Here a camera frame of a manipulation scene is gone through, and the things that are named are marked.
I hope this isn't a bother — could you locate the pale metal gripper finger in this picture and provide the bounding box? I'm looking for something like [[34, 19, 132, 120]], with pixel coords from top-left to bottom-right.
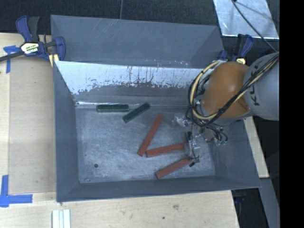
[[171, 114, 190, 128], [186, 139, 201, 162]]

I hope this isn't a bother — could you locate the red-brown flat block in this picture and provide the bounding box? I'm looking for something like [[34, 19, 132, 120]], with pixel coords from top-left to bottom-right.
[[137, 115, 164, 157], [145, 142, 188, 158], [155, 157, 194, 180]]

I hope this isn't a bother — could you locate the dark green flat block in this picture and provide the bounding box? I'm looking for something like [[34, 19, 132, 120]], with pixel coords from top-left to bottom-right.
[[96, 104, 130, 113], [122, 103, 151, 124]]

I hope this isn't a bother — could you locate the grey metal bin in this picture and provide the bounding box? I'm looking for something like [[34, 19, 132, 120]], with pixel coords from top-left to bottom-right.
[[50, 14, 263, 203]]

